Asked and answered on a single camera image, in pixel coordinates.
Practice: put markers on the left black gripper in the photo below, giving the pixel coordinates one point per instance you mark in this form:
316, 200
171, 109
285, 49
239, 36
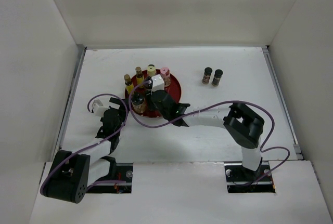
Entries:
123, 108

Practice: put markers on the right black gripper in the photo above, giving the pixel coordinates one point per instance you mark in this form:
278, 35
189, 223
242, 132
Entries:
151, 102

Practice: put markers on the black grinder top jar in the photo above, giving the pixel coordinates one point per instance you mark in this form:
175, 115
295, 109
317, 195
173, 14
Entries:
147, 85

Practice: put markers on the dark lid nut jar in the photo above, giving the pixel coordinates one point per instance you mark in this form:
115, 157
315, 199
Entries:
138, 103

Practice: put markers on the pink lid spice jar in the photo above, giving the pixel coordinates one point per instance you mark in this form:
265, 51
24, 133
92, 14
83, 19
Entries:
165, 74

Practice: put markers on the yellow label bottle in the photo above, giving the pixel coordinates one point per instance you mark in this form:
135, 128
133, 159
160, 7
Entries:
139, 75
128, 83

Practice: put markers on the yellow label bottle front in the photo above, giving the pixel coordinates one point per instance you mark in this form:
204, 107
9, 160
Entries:
128, 83

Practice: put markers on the cream squeeze bottle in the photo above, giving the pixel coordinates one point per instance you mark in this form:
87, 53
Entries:
151, 70

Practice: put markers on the black cap spice jar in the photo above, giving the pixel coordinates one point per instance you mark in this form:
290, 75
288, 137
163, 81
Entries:
150, 104
217, 77
206, 75

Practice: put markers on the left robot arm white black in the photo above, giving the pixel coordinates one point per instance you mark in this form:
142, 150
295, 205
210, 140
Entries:
73, 174

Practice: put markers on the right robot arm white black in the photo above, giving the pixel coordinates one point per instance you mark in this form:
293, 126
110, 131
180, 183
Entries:
242, 123

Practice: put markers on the red round tray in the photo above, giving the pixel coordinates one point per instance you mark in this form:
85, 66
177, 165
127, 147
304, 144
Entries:
174, 90

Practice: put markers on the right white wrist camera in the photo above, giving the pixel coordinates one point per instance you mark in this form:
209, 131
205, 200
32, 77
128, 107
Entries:
157, 83

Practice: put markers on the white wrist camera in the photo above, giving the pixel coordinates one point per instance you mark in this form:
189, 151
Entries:
98, 109
157, 83

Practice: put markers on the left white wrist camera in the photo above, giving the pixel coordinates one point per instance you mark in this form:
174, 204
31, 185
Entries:
98, 109

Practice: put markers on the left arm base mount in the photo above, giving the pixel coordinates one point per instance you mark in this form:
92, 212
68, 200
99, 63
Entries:
108, 176

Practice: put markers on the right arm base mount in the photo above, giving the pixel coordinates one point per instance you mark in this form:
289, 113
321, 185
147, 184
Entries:
242, 180

